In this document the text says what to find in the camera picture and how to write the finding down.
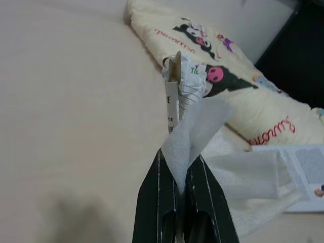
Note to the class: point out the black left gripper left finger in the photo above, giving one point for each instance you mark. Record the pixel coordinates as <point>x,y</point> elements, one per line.
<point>154,207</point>

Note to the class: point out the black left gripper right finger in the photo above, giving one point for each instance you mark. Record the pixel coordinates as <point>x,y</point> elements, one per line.
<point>210,215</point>

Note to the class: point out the white thin tissue sheet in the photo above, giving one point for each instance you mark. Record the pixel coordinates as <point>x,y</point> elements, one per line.
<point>192,126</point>

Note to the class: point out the white paperback book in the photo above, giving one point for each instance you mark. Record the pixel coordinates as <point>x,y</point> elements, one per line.
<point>306,164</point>

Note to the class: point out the white paper packaging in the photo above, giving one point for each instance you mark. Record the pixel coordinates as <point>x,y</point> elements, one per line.
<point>187,83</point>

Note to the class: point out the textured white paper towel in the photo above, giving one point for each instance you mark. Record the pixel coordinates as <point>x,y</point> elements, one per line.
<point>253,217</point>

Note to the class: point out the white folded tissue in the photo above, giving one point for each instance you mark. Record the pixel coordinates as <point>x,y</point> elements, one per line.
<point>240,177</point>

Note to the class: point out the cream cartoon print blanket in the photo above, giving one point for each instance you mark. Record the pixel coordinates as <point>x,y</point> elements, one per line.
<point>253,106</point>

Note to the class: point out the cream sheeted mattress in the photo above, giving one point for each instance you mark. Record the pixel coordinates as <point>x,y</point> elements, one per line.
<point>76,101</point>

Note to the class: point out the black cabinet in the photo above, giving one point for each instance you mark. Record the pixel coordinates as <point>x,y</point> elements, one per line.
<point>298,50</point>

